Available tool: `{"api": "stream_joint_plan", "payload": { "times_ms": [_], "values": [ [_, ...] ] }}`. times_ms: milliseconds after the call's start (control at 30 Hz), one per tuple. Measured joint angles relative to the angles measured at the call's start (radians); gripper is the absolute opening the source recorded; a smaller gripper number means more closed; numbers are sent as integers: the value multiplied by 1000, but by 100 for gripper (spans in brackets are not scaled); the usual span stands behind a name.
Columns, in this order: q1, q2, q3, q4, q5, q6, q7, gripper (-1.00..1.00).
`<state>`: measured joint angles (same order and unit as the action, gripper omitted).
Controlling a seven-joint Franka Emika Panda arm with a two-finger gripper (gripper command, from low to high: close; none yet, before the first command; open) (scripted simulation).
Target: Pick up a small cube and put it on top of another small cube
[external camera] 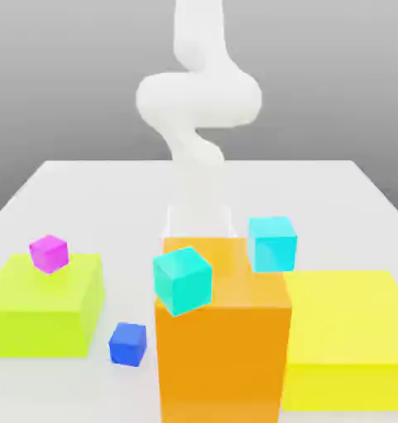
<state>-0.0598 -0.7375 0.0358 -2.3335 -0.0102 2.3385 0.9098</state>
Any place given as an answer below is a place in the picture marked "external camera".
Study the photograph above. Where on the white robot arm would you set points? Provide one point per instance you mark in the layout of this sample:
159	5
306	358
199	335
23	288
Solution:
199	96

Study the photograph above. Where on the small teal cube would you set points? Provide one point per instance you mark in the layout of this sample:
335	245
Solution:
183	281

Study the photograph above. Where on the small cyan cube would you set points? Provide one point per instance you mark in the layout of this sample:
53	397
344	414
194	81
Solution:
272	244

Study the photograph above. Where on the small blue cube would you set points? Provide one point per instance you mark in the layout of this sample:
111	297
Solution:
127	344

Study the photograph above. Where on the small magenta cube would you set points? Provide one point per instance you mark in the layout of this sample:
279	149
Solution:
49	253

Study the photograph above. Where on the large orange box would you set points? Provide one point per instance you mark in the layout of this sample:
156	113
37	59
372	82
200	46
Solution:
223	357

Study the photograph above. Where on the large yellow box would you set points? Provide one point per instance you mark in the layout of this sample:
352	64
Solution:
347	333

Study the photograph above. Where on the large lime green box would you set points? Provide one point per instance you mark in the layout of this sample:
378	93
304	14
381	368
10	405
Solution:
37	317

